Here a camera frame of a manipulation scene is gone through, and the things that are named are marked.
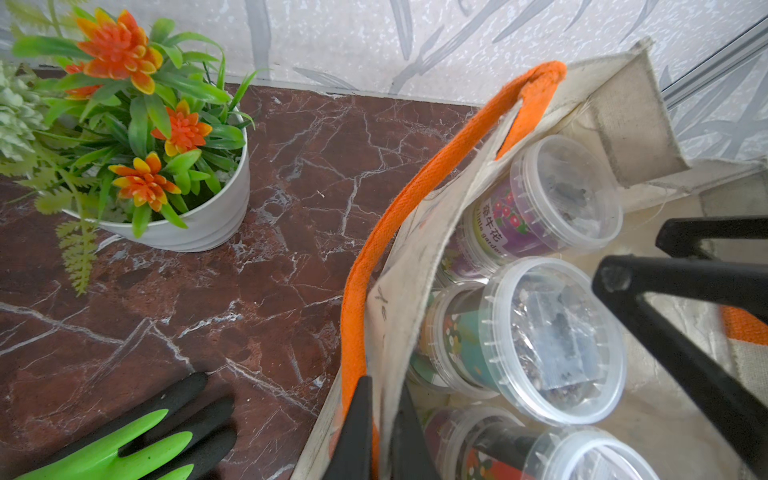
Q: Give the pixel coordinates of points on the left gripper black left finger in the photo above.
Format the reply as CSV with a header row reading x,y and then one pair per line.
x,y
354,455

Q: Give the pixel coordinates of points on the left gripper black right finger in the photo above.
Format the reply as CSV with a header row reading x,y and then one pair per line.
x,y
688,271

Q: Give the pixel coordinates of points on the red label seed jar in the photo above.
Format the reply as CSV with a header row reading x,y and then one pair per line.
x,y
484,442

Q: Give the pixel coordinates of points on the purple label seed jar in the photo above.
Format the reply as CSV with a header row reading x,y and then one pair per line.
x,y
556,197

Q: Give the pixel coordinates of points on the green label seed jar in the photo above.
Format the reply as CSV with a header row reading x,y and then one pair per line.
x,y
533,333

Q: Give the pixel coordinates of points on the beige canvas bag orange handles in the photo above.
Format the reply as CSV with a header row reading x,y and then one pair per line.
x,y
612,106

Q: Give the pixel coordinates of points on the green black garden glove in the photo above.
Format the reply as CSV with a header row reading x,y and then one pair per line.
x,y
144,443

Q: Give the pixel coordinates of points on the potted orange flower plant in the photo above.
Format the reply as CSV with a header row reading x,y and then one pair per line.
x,y
124,129

